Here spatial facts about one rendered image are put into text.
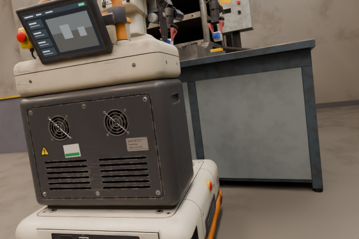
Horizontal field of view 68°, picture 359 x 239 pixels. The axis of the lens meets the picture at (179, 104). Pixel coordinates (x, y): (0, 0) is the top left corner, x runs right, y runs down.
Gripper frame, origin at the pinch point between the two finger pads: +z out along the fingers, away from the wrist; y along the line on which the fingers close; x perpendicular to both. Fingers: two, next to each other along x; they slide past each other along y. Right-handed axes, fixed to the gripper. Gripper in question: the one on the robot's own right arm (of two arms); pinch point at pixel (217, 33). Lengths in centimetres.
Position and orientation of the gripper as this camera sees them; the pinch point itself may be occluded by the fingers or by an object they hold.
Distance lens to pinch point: 174.3
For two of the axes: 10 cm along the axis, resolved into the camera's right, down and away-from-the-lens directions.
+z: 1.3, 9.9, 0.5
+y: -9.1, 1.0, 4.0
